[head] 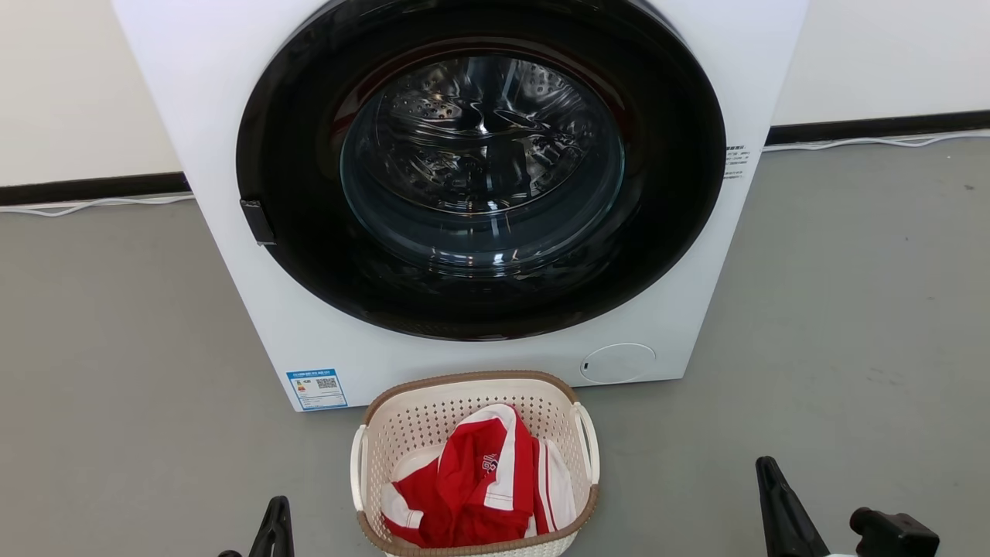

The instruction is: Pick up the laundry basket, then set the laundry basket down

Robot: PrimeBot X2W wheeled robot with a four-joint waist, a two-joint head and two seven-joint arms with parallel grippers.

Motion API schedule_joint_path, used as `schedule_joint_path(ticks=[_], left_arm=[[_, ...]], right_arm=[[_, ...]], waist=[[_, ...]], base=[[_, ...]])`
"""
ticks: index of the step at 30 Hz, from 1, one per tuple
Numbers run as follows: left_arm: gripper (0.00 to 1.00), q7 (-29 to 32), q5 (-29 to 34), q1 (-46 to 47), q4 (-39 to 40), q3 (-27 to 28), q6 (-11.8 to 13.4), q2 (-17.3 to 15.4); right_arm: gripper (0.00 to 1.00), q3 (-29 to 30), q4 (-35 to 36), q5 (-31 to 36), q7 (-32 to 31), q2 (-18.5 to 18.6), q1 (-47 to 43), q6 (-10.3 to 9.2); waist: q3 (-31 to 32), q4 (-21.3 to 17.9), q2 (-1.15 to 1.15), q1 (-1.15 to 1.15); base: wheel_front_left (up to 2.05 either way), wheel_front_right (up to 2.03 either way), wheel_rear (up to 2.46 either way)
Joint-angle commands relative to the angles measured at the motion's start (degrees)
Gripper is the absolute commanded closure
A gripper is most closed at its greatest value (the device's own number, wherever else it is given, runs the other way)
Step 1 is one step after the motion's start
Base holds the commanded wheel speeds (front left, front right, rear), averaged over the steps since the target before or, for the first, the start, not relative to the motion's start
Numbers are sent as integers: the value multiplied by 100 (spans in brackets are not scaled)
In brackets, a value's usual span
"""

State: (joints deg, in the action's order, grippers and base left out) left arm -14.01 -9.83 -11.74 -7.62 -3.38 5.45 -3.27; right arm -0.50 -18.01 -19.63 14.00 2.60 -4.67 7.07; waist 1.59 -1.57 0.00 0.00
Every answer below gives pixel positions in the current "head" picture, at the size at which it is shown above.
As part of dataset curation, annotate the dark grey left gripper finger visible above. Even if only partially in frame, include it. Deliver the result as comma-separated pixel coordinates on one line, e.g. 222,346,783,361
247,496,295,557

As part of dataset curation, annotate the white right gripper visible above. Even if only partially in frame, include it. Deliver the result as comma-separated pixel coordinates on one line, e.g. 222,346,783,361
756,456,855,557

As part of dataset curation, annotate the cream perforated laundry basket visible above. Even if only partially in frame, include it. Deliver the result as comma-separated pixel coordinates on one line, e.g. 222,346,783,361
350,371,601,557

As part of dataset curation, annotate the blue energy label sticker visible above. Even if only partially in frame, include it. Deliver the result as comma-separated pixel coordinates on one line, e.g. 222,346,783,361
286,368,349,412

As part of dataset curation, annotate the red and white garment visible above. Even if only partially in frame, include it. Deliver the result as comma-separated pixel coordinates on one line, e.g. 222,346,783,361
381,403,577,548

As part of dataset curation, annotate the round white drain filter cover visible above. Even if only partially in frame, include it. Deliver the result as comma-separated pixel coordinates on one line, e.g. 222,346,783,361
580,343,657,384

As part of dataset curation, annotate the round black glass washer door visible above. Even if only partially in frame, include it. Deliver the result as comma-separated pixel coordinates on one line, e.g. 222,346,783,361
236,0,726,341

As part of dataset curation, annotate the white front-load washing machine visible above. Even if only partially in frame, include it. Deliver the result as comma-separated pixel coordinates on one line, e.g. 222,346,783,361
112,0,811,412

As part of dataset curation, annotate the black washer door handle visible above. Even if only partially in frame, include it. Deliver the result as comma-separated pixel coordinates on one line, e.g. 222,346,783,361
240,199,277,247

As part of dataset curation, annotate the white floor cable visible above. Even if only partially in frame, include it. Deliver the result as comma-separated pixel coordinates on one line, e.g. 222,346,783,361
0,193,196,217
762,130,990,153

